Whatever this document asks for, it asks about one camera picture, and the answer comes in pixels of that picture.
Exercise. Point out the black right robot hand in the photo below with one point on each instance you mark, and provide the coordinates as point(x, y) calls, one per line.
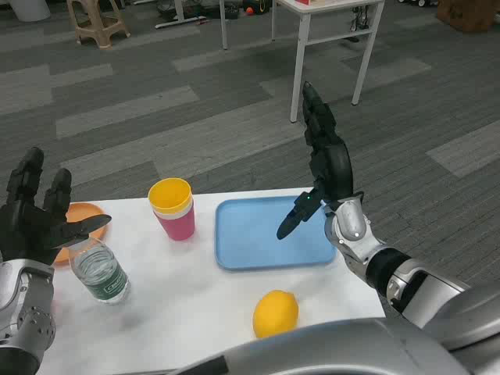
point(338, 172)

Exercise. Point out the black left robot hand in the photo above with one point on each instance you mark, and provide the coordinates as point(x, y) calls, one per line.
point(27, 230)

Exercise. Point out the yellow lemon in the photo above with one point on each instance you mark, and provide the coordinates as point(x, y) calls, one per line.
point(275, 312)

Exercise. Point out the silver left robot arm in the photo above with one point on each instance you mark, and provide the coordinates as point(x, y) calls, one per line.
point(23, 312)

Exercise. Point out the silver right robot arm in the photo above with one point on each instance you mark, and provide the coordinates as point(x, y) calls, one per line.
point(351, 224)

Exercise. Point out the orange plastic plate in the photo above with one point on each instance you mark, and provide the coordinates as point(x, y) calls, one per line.
point(84, 212)

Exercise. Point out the clear water bottle green label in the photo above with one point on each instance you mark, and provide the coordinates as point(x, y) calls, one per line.
point(103, 273)

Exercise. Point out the light blue plastic tray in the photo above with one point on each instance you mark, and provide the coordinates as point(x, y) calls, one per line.
point(250, 238)

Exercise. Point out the yellow plastic cup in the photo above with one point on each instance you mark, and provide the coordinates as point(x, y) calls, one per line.
point(170, 195)

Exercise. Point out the pink plastic cup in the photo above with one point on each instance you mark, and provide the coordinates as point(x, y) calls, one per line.
point(179, 226)

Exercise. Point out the white plastic cup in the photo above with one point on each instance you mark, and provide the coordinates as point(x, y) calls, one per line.
point(186, 212)

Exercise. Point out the silver robot chest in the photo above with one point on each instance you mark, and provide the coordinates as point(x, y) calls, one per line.
point(332, 351)

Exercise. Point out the white desk leg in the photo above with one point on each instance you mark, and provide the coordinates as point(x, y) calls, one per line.
point(223, 27)

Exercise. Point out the small orange ball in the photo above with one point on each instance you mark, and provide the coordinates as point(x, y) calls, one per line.
point(248, 10)

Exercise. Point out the brown cardboard box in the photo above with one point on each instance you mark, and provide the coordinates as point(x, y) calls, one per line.
point(465, 13)

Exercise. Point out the beige plastic stool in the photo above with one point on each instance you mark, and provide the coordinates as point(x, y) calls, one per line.
point(99, 27)

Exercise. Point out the white round bin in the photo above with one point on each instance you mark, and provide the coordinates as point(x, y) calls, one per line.
point(33, 9)

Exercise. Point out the white metal frame table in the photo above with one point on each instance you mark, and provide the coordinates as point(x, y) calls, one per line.
point(301, 58)

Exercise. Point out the white desk foot frame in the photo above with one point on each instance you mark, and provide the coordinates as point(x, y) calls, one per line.
point(177, 13)

